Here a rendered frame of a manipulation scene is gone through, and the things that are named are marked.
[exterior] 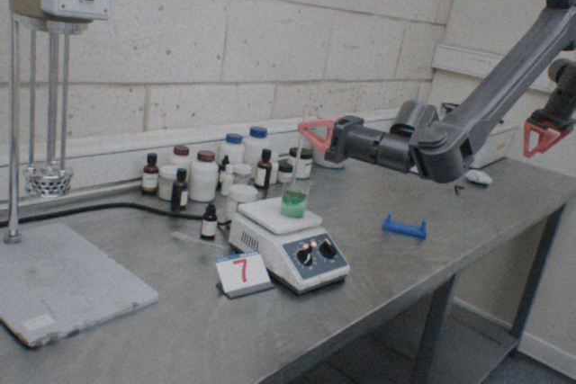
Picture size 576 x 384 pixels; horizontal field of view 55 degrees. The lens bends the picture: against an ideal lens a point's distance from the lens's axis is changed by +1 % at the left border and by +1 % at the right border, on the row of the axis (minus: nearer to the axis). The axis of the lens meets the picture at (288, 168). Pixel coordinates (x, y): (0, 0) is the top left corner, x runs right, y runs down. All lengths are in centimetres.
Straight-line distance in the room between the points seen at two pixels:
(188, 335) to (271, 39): 96
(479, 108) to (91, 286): 65
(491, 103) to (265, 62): 80
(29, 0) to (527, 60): 73
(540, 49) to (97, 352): 80
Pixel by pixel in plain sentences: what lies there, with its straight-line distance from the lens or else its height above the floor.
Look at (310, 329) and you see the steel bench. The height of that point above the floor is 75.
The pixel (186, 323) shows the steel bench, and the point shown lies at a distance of 84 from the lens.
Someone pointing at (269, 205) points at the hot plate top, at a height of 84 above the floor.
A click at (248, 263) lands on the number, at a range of 95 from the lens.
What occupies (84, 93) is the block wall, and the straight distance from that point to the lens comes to 122.
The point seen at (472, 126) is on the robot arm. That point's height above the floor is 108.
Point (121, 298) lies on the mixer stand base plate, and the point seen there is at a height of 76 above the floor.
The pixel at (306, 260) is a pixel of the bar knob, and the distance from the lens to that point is 93.
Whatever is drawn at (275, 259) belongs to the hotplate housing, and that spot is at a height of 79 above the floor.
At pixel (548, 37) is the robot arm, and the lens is 101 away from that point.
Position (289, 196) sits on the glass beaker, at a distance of 98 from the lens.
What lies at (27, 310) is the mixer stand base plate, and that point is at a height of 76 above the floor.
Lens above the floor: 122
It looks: 17 degrees down
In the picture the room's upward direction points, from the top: 10 degrees clockwise
